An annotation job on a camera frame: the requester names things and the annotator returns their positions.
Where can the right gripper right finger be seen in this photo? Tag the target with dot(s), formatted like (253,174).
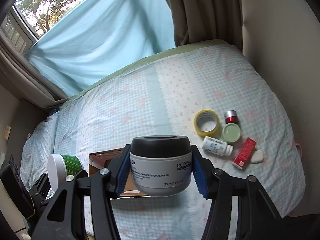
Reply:
(257,216)

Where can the brown cardboard box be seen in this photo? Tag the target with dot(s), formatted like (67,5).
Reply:
(117,161)

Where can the red silver small jar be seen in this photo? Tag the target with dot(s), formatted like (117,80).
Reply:
(231,117)

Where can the white round jar lid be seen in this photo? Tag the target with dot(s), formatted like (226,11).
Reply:
(60,166)

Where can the patterned quilt bedspread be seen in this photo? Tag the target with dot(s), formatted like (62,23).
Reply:
(161,95)

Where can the white earbuds case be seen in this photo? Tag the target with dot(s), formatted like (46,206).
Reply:
(257,157)

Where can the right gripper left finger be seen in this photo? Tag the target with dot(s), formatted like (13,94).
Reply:
(64,216)

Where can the light blue curtain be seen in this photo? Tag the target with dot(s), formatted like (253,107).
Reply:
(98,38)

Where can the white vitamin bottle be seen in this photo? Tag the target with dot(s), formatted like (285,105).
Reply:
(215,146)

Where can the grey black cosmetic jar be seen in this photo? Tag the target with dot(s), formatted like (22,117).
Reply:
(161,164)

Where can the yellow packing tape roll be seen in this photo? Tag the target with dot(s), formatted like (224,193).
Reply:
(207,124)

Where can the pale green round tin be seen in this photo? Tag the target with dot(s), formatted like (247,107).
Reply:
(231,133)

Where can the beige brown curtain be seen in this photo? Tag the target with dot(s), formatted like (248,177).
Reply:
(201,20)

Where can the red white carton box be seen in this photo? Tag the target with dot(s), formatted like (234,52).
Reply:
(244,154)

